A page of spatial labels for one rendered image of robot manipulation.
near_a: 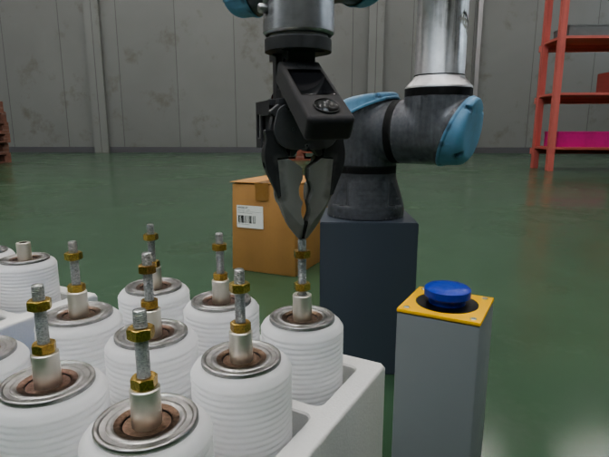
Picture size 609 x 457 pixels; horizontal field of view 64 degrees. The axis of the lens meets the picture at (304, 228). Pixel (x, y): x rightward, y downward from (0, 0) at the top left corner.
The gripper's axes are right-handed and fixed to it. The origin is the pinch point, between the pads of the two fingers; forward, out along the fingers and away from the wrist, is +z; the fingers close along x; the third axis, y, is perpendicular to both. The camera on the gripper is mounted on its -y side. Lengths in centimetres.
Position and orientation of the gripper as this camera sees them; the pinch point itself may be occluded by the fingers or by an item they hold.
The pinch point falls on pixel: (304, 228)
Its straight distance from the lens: 54.0
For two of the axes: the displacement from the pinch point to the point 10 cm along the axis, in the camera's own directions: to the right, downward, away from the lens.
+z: 0.0, 9.8, 2.0
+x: -9.4, 0.6, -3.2
